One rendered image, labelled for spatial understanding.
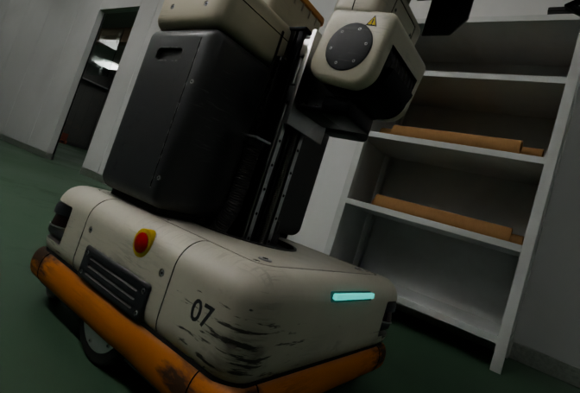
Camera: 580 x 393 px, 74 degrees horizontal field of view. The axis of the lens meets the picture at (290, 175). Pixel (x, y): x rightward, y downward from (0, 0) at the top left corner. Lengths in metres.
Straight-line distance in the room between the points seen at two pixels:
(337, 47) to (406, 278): 1.75
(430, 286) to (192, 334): 1.86
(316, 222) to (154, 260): 2.03
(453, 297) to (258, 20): 1.82
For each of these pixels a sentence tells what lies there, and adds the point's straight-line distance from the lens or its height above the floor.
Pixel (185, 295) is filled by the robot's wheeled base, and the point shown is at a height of 0.20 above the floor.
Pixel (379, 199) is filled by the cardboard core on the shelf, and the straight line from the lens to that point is 2.15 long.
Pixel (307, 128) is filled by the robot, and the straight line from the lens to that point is 0.94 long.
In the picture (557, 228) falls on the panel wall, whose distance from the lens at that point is 2.32.
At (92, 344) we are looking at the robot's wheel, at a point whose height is 0.03.
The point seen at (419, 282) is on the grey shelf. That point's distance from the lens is 2.36.
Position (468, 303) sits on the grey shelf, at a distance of 2.32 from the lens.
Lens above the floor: 0.38
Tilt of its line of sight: 4 degrees up
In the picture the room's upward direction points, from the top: 18 degrees clockwise
